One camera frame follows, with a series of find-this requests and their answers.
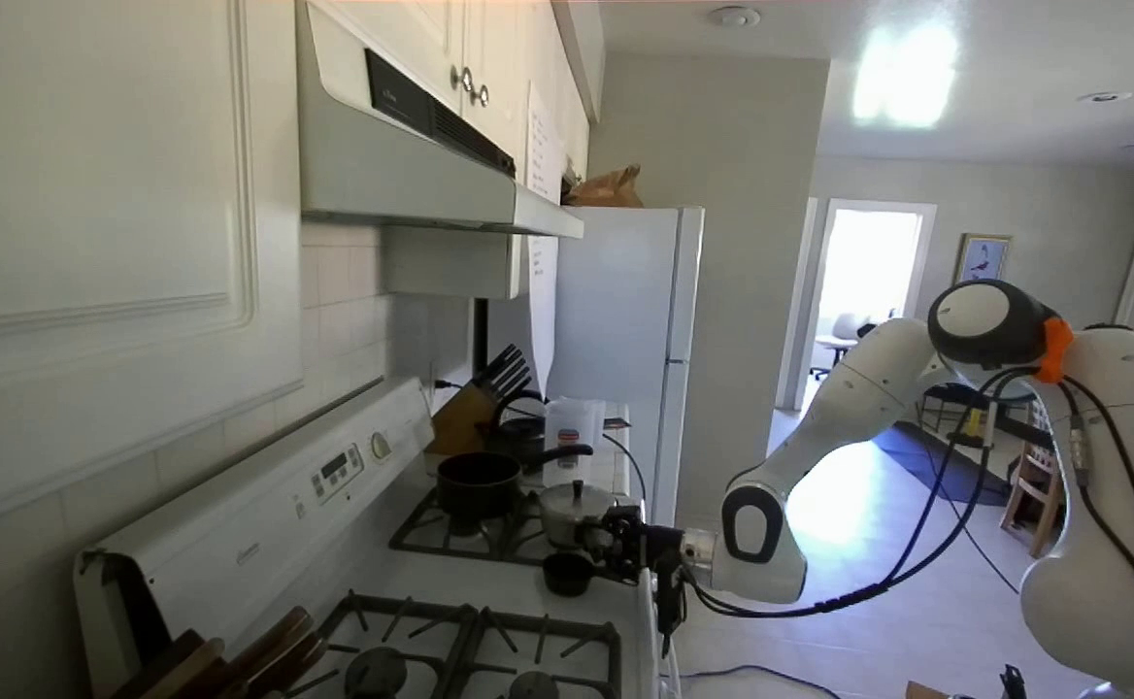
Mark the white boxy wall unit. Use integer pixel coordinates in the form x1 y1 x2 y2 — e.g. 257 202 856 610
378 227 527 306

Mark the white refrigerator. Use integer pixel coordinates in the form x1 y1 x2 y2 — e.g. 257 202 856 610
545 202 711 536

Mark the small silver pot black handle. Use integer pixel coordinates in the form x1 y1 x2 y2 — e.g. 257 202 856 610
537 475 624 553

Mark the white upper cabinet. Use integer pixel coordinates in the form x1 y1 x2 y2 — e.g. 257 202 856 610
311 0 611 209
0 0 311 394

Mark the brown block with black utensils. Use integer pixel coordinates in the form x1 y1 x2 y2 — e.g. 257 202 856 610
427 341 541 457

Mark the framed wall picture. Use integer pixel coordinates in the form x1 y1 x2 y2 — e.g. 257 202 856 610
951 228 1019 286

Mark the wooden stool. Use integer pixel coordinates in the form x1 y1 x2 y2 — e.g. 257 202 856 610
997 443 1067 558

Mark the office chair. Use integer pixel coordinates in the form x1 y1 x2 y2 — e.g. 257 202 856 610
810 306 869 383

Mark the black measuring cup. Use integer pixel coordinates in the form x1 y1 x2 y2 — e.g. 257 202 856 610
541 553 599 601

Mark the brown basket on refrigerator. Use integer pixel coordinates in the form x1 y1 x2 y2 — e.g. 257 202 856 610
564 163 647 214

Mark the wooden knife block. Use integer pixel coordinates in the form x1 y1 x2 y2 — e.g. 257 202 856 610
110 601 325 699

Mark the bright doorway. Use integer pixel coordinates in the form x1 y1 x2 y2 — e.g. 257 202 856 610
799 194 944 418

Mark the blue rug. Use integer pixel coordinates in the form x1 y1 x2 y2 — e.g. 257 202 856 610
874 422 985 513

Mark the white range hood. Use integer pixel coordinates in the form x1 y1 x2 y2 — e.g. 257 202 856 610
294 0 585 245

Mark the round ceiling light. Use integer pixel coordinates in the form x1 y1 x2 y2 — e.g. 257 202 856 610
704 5 770 37

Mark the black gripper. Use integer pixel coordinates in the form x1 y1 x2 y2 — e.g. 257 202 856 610
576 501 690 581

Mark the orange cable clip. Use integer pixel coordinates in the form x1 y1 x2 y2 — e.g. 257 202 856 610
1034 314 1080 383

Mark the white gas stove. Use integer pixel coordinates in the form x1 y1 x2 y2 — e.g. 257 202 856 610
71 374 676 699

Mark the black floor cable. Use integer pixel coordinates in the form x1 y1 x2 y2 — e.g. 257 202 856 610
681 662 810 699

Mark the silver pot lid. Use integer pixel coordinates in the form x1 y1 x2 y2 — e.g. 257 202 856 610
541 475 623 515

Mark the small ceiling detector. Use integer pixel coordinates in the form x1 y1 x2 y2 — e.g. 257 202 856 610
1072 87 1134 114

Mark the black saucepan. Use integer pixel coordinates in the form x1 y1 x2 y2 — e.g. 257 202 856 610
431 439 599 536

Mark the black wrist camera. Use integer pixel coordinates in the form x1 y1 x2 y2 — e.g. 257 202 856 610
651 567 690 641

